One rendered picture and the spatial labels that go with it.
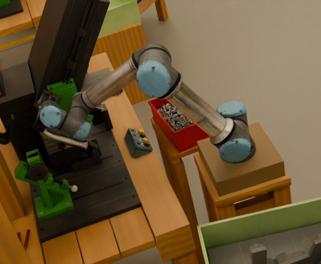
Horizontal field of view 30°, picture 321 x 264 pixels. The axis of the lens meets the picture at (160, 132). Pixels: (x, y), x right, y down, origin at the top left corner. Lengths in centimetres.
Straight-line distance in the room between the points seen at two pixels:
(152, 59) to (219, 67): 276
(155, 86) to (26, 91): 77
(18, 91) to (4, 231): 77
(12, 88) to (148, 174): 71
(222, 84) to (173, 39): 93
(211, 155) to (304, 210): 48
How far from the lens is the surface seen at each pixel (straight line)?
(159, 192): 242
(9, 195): 250
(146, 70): 202
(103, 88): 226
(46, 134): 258
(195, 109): 212
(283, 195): 251
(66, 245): 237
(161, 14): 564
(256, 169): 239
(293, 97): 435
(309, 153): 386
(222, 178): 237
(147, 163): 257
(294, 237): 224
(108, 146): 272
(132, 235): 231
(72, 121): 223
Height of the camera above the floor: 252
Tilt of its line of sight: 36 degrees down
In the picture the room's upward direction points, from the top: 14 degrees counter-clockwise
